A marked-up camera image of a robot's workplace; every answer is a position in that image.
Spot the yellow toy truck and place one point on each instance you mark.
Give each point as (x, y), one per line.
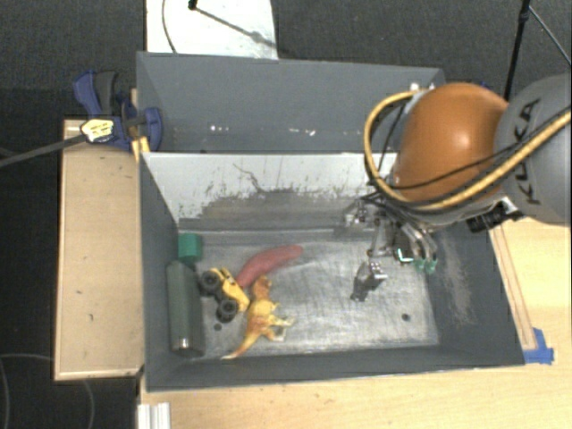
(229, 289)

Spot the green cup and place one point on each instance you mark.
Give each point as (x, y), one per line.
(190, 245)

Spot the grey metal bin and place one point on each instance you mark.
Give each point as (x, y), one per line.
(313, 320)

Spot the pale wood board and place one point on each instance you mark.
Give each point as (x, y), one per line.
(98, 257)

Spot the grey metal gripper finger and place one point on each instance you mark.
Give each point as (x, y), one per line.
(375, 280)
(361, 282)

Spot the black cylinder on white bracket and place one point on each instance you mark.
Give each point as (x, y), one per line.
(485, 222)

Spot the yellow toy dinosaur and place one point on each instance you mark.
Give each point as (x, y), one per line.
(260, 313)

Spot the red-brown toy sweet potato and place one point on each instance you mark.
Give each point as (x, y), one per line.
(268, 259)

